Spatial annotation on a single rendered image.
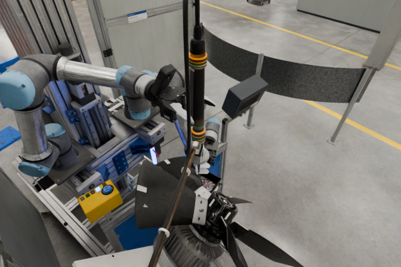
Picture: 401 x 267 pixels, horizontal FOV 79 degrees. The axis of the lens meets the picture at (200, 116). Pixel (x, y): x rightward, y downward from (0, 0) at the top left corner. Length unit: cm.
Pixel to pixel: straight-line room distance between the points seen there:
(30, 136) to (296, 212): 210
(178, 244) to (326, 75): 210
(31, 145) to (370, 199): 269
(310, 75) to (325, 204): 121
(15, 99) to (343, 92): 259
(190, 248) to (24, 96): 74
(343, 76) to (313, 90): 28
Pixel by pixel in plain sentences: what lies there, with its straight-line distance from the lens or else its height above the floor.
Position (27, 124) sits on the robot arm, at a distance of 110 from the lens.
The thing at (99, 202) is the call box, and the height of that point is 107.
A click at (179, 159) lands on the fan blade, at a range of 117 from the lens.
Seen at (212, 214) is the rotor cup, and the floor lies 124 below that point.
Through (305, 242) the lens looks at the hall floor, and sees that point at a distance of 238.
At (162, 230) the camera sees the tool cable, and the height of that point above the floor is 155.
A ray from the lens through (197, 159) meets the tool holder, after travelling 76.
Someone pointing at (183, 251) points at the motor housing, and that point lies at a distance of 95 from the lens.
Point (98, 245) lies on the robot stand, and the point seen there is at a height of 23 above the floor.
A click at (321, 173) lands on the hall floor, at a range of 284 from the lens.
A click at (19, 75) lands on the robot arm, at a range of 98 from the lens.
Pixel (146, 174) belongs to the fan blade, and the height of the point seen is 142.
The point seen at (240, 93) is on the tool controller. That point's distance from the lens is 144.
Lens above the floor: 206
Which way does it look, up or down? 41 degrees down
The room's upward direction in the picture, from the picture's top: straight up
